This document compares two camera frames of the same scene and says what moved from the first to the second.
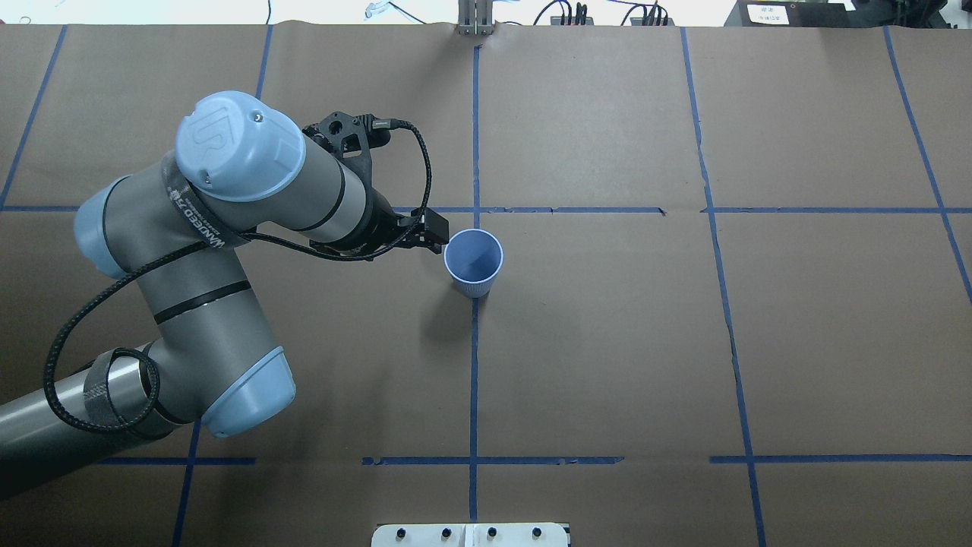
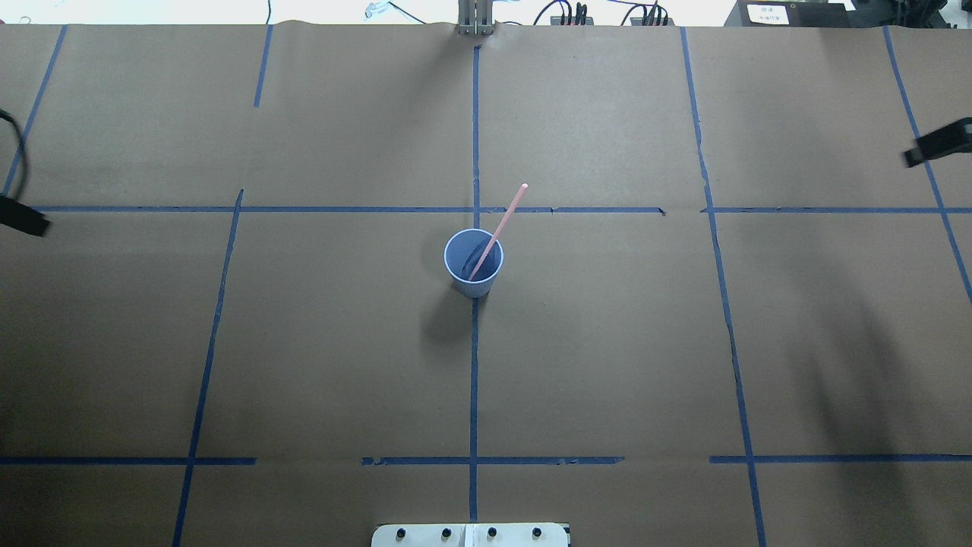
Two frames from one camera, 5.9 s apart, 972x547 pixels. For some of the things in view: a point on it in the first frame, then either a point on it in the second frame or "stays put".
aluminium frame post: x=475 y=17 stays put
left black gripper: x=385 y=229 → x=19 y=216
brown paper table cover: x=703 y=286 stays put
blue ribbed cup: x=473 y=257 stays put
